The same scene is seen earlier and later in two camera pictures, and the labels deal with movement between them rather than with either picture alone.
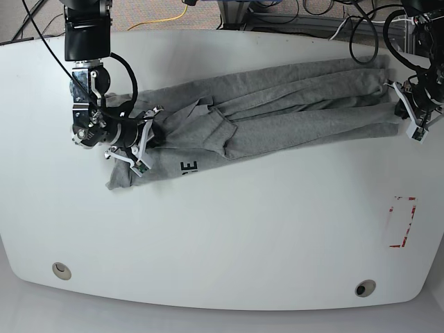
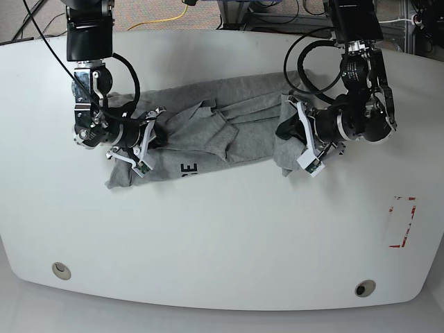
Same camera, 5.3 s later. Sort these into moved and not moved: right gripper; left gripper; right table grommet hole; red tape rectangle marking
Moved: right gripper
Not moved: red tape rectangle marking; left gripper; right table grommet hole
